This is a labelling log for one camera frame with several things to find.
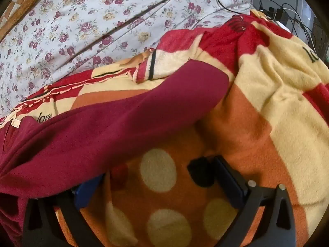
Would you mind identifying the maroon garment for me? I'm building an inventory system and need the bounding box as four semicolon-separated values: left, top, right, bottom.
0;59;230;247

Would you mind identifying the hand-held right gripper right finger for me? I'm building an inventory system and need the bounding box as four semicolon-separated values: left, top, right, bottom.
213;155;297;247

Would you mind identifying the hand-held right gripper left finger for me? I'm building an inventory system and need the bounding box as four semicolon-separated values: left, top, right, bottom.
22;174;104;247

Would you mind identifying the floral bedsheet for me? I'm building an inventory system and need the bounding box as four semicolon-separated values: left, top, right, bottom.
0;0;254;116

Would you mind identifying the black power adapter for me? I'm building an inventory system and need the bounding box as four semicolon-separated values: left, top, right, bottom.
259;5;291;22

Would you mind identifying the red orange cream fleece blanket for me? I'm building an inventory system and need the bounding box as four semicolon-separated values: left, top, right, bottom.
0;9;329;247

